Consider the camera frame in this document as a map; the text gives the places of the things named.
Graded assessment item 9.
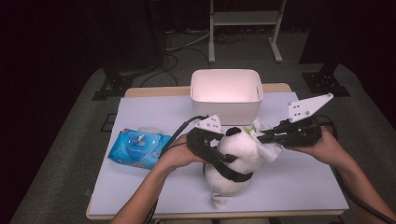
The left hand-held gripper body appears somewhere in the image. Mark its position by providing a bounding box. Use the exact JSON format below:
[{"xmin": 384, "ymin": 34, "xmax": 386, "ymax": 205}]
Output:
[{"xmin": 186, "ymin": 115, "xmax": 223, "ymax": 164}]

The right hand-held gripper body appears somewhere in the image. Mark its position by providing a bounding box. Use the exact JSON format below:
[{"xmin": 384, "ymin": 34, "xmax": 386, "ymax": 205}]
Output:
[{"xmin": 281, "ymin": 92, "xmax": 334, "ymax": 147}]

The panda plush toy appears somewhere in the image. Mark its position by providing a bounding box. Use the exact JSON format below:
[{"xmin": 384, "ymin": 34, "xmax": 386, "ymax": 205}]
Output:
[{"xmin": 203, "ymin": 124, "xmax": 272, "ymax": 209}]

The white plastic storage box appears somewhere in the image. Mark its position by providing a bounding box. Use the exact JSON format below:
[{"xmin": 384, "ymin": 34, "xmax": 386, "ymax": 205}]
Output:
[{"xmin": 190, "ymin": 68, "xmax": 264, "ymax": 127}]

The blue wet wipe pack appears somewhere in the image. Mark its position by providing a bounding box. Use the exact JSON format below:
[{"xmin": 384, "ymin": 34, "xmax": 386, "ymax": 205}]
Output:
[{"xmin": 106, "ymin": 125, "xmax": 173, "ymax": 171}]

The person's left hand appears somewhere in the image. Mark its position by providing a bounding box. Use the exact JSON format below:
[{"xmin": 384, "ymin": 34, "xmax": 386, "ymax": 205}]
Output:
[{"xmin": 154, "ymin": 133, "xmax": 205, "ymax": 177}]

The person's right hand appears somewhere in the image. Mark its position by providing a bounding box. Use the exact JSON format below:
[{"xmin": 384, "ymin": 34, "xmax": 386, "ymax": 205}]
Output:
[{"xmin": 289, "ymin": 126, "xmax": 355, "ymax": 168}]

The black stand base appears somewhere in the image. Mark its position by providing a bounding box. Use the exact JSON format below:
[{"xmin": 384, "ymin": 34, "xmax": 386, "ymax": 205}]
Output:
[
  {"xmin": 301, "ymin": 63, "xmax": 351, "ymax": 98},
  {"xmin": 92, "ymin": 68, "xmax": 134, "ymax": 102}
]

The wooden table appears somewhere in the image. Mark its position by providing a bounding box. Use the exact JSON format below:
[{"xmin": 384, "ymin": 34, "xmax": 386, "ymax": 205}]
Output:
[{"xmin": 85, "ymin": 82, "xmax": 345, "ymax": 221}]

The black square floor plate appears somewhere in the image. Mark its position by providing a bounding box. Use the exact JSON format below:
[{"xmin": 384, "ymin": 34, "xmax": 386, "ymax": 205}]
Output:
[{"xmin": 100, "ymin": 113, "xmax": 118, "ymax": 133}]

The white metal stand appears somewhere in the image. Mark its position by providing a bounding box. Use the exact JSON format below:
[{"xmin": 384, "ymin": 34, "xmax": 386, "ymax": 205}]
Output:
[{"xmin": 207, "ymin": 0, "xmax": 288, "ymax": 64}]

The left hand-held gripper cable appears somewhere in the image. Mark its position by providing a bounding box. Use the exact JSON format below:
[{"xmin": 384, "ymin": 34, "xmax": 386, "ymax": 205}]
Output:
[{"xmin": 148, "ymin": 115, "xmax": 209, "ymax": 224}]

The hand-held gripper cable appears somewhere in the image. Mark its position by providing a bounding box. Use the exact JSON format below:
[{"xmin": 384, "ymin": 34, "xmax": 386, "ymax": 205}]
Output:
[
  {"xmin": 314, "ymin": 115, "xmax": 396, "ymax": 224},
  {"xmin": 148, "ymin": 115, "xmax": 209, "ymax": 224}
]

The black floor cable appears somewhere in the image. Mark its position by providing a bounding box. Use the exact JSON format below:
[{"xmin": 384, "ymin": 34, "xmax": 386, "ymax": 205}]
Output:
[{"xmin": 139, "ymin": 48, "xmax": 213, "ymax": 88}]

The right hand-held gripper cable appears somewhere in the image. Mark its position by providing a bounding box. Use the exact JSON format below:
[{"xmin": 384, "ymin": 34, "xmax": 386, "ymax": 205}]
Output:
[{"xmin": 314, "ymin": 115, "xmax": 396, "ymax": 224}]

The grey floor cable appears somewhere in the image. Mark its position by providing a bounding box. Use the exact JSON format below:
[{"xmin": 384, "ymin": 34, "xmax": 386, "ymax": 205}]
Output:
[{"xmin": 164, "ymin": 29, "xmax": 213, "ymax": 52}]

